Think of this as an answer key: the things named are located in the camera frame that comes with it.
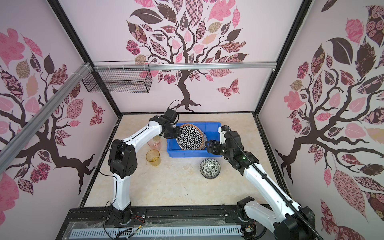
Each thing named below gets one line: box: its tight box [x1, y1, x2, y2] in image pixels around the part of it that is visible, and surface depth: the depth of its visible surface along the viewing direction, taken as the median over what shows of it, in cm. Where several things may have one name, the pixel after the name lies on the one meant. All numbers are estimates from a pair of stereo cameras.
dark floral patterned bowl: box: [199, 158, 221, 180], surface depth 87 cm
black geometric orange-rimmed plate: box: [176, 123, 205, 151], surface depth 100 cm
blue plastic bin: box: [166, 122, 222, 158], surface depth 97 cm
